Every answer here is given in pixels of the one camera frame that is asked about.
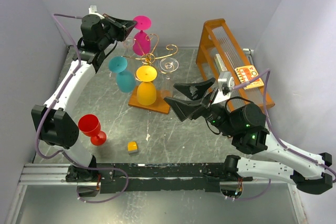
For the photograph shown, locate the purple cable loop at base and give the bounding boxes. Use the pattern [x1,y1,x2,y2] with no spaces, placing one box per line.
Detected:
[75,167,130,204]

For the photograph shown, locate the wooden shelf rack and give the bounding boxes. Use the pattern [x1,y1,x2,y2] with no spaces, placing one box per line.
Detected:
[196,18,265,110]

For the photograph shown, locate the black base frame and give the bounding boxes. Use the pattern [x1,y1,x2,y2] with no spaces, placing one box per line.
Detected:
[65,161,240,194]

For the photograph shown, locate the clear wine glass front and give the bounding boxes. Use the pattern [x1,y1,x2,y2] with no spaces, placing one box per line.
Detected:
[123,37,135,50]

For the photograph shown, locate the red plastic wine glass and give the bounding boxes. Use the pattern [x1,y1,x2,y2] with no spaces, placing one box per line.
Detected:
[78,114,107,146]

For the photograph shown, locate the yellow grey small block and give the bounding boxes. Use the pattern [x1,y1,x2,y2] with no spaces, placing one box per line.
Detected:
[127,141,139,156]

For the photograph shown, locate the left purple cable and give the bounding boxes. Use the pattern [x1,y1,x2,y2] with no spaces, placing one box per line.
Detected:
[35,13,85,159]

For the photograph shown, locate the blue plastic wine glass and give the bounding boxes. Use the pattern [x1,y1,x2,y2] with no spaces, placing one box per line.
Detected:
[108,56,136,93]

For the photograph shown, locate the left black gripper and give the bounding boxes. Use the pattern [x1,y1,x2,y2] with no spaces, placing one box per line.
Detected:
[100,14,139,50]

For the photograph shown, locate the orange patterned card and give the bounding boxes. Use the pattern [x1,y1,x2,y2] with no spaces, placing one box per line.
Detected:
[235,65,264,90]

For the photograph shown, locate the yellow plastic wine glass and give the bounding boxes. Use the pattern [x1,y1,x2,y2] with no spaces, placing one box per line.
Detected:
[136,66,158,106]

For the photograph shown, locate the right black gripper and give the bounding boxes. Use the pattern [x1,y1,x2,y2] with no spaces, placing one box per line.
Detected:
[164,78,238,137]

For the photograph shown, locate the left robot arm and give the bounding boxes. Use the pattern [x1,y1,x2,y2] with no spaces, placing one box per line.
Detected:
[31,14,137,182]

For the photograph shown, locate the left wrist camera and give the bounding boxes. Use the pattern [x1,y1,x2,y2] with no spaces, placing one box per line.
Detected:
[89,5,104,19]

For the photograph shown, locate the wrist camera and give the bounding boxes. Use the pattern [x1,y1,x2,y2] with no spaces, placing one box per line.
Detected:
[217,71,235,95]
[89,5,104,19]

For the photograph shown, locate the clear wine glass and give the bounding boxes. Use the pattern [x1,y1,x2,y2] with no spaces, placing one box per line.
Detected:
[123,37,135,50]
[159,57,179,98]

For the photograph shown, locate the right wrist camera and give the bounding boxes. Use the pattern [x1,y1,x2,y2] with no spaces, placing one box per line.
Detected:
[217,71,235,95]

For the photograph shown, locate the magenta plastic wine glass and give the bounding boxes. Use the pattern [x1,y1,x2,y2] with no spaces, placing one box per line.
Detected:
[133,15,152,56]

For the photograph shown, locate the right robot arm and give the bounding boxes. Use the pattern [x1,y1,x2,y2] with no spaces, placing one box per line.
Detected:
[164,78,334,197]

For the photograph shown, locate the gold wire glass rack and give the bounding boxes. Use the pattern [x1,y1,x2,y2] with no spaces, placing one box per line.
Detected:
[128,33,179,114]

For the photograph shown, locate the white box on shelf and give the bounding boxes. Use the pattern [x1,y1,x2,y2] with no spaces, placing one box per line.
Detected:
[214,54,228,73]

